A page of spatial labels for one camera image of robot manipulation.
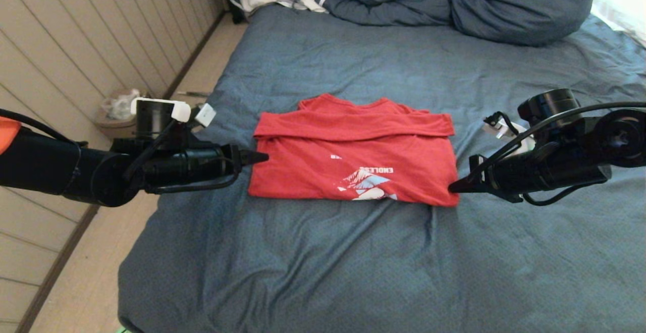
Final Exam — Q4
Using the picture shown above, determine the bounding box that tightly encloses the red t-shirt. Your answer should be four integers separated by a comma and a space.
247, 93, 461, 207

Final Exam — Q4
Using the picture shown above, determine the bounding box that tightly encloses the brown waste bin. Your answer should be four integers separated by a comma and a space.
95, 89, 152, 139

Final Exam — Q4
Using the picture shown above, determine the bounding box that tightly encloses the clear plastic bin bag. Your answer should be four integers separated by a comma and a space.
101, 89, 142, 121

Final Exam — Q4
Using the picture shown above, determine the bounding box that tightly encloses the blue-grey bed sheet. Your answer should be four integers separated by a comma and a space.
117, 3, 646, 333

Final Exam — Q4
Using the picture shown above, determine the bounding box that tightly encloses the blue crumpled duvet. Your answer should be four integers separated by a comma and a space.
227, 0, 602, 47

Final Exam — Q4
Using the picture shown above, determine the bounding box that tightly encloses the white pillow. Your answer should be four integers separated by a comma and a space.
591, 0, 646, 48

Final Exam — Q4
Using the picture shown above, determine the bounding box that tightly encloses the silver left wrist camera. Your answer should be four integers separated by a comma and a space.
194, 103, 218, 128

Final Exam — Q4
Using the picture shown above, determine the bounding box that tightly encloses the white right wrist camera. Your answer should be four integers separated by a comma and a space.
482, 113, 535, 153

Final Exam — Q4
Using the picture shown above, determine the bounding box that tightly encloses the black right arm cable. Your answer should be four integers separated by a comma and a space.
469, 102, 646, 206

